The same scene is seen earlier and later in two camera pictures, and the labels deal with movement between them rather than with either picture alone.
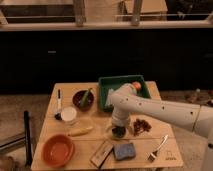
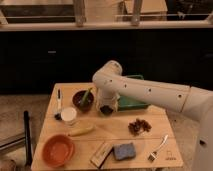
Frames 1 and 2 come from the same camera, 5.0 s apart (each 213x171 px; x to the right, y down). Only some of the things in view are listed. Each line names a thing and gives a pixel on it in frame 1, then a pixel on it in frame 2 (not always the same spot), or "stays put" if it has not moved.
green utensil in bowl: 85,98 stays put
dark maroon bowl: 84,99 stays put
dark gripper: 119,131 -> 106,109
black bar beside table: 28,156 stays put
